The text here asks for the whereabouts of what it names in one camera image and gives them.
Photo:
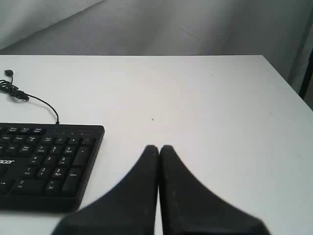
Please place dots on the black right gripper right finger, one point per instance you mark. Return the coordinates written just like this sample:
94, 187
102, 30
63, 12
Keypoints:
190, 208

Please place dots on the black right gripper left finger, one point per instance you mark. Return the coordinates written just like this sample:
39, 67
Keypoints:
129, 208

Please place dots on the black acer keyboard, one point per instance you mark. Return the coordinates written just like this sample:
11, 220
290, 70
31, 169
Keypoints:
46, 167

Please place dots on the grey backdrop cloth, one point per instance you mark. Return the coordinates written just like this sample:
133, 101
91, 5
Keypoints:
275, 29

